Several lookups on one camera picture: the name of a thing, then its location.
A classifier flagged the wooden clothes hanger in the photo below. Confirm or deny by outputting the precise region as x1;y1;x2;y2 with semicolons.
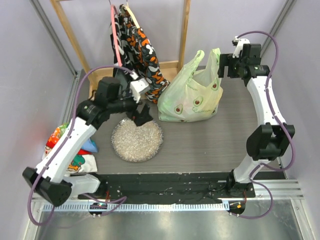
125;2;140;29

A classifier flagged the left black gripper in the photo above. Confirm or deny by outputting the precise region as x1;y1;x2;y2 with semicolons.
108;86;153;126

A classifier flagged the green avocado print plastic bag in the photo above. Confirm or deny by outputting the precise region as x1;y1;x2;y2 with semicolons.
157;48;223;123

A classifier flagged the glass plate with rice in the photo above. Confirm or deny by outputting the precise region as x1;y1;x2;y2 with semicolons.
111;118;164;163

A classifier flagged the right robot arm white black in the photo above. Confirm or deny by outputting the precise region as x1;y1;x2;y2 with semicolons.
217;39;295;198

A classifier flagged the white slotted cable duct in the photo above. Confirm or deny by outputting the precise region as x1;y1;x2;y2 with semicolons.
54;201;230;212

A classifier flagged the colourful cartoon print cloth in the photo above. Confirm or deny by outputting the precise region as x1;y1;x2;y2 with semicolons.
42;123;98;175

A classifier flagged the pink clothes hanger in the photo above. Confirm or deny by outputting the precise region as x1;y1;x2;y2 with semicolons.
110;4;123;67

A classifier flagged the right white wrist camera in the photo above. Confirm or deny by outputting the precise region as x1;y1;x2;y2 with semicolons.
232;36;250;58

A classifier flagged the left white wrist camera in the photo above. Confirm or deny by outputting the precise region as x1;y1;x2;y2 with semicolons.
129;72;150;103

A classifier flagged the black white zebra garment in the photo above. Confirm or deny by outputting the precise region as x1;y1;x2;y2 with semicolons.
109;9;136;101

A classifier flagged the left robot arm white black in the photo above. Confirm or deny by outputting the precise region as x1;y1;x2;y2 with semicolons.
22;77;153;207

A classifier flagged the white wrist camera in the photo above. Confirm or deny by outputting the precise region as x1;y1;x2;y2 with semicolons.
129;72;150;103
232;36;250;58

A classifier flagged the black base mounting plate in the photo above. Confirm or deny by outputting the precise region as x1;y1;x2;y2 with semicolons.
92;172;256;205

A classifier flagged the orange grey camouflage garment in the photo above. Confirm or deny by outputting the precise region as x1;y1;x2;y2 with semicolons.
118;4;170;104

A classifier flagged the wooden clothes rack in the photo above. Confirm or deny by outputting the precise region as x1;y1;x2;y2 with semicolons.
51;0;191;91

